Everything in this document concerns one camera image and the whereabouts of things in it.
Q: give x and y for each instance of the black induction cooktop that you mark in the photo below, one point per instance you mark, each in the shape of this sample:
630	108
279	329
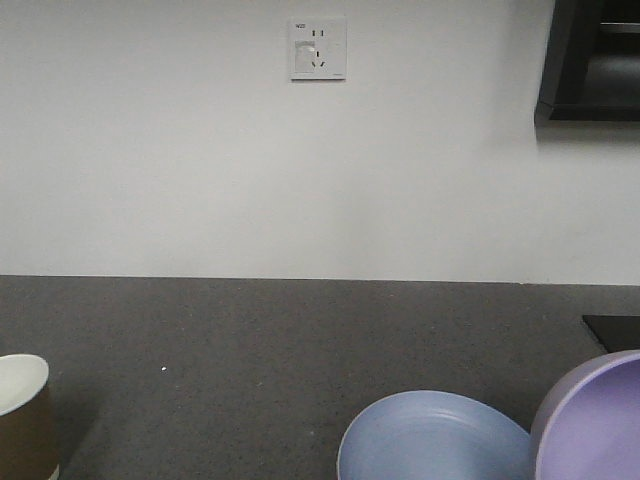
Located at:
616	333

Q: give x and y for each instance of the white wall power socket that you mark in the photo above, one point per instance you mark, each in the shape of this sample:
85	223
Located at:
317	48

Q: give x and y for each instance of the brown paper cup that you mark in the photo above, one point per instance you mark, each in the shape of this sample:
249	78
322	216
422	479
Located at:
28	440

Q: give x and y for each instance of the light blue plastic plate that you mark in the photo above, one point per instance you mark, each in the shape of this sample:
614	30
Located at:
430	434

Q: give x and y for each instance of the purple plastic bowl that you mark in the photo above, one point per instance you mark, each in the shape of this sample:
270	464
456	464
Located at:
587	426

